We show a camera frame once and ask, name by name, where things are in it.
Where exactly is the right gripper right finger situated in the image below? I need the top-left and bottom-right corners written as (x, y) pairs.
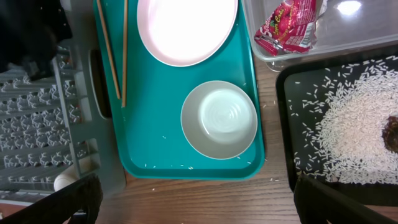
top-left (294, 174), bottom-right (397, 224)

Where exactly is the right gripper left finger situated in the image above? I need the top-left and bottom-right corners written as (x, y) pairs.
top-left (1, 174), bottom-right (103, 224)

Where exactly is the small white cup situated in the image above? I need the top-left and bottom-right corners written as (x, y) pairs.
top-left (53, 165), bottom-right (80, 191)

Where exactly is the pile of white rice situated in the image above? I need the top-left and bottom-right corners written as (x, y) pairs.
top-left (287, 55), bottom-right (398, 186)

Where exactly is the grey round bowl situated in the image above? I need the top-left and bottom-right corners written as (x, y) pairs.
top-left (180, 80), bottom-right (259, 160)

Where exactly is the red snack wrapper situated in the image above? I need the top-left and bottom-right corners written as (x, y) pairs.
top-left (254, 0), bottom-right (323, 56)

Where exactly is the large white round plate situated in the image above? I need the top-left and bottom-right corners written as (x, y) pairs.
top-left (137, 0), bottom-right (239, 67)

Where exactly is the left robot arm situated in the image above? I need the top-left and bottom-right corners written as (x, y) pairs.
top-left (1, 0), bottom-right (73, 81)

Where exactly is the grey plastic dishwasher rack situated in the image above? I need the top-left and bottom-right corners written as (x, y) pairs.
top-left (1, 1), bottom-right (126, 206)

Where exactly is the black food waste tray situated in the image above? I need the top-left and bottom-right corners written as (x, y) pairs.
top-left (275, 45), bottom-right (397, 207)

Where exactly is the clear plastic waste bin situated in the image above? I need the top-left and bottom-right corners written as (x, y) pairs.
top-left (242, 0), bottom-right (397, 72)

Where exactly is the teal plastic serving tray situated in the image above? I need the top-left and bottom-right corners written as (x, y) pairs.
top-left (93, 1), bottom-right (265, 180)

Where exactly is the left wooden chopstick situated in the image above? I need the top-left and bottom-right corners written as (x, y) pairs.
top-left (96, 0), bottom-right (121, 100)

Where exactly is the wooden chopstick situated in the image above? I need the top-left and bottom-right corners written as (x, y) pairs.
top-left (96, 0), bottom-right (121, 100)
top-left (122, 0), bottom-right (129, 108)

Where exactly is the right wooden chopstick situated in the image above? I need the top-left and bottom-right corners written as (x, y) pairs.
top-left (122, 0), bottom-right (129, 108)

